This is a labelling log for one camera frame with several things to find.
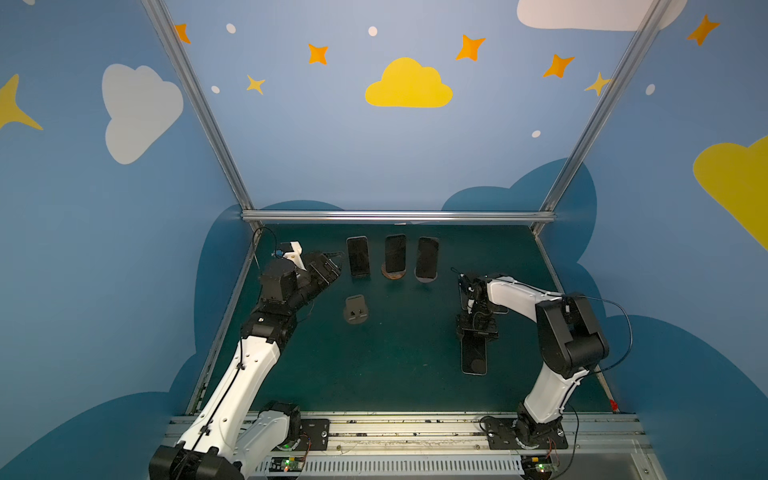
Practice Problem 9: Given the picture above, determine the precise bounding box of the light blue phone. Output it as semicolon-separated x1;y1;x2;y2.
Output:
460;335;488;376

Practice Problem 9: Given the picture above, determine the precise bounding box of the dark phone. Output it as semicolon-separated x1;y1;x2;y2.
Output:
414;237;439;277
384;234;407;272

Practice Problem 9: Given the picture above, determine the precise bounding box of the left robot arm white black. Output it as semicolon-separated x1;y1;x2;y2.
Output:
148;242;341;479

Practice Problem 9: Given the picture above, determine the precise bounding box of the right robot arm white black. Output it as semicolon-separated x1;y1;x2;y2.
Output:
456;273;609;449

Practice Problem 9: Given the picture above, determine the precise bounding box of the pink-edged phone back left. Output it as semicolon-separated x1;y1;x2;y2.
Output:
346;236;371;279

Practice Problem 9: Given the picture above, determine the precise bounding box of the round wooden phone stand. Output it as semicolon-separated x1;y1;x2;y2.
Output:
382;270;406;280

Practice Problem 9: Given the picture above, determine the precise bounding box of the right controller board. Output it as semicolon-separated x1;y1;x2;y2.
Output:
520;456;557;480

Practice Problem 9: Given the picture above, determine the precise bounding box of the controller board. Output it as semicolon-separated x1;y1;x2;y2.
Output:
520;456;557;480
268;457;306;475

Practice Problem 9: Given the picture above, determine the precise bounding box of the left controller board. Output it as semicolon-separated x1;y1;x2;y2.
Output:
268;457;306;475

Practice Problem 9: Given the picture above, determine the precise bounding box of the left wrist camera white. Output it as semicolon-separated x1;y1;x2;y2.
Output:
277;241;305;270

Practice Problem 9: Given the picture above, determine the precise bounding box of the horizontal aluminium frame bar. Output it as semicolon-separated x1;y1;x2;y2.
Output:
241;209;555;224

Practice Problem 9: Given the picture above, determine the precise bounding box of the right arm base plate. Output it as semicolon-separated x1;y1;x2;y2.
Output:
479;416;568;450

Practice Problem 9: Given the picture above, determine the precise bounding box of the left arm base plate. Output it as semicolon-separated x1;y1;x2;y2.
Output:
274;418;330;452

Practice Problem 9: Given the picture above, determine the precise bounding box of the aluminium mounting rail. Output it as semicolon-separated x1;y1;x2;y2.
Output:
248;412;665;479

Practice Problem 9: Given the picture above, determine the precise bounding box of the left aluminium frame post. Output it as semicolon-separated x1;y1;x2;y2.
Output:
141;0;262;231

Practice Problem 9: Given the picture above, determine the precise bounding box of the aluminium frame post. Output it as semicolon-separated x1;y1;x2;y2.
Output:
141;0;262;231
531;0;672;238

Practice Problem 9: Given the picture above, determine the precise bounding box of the right aluminium frame post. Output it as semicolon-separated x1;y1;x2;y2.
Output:
531;0;672;238

